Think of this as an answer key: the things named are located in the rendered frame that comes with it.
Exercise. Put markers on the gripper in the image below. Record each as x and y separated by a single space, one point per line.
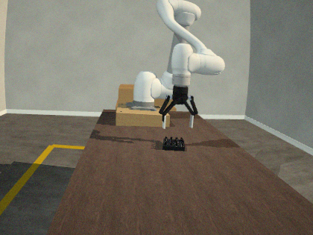
180 96

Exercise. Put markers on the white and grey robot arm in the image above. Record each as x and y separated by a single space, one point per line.
177 15

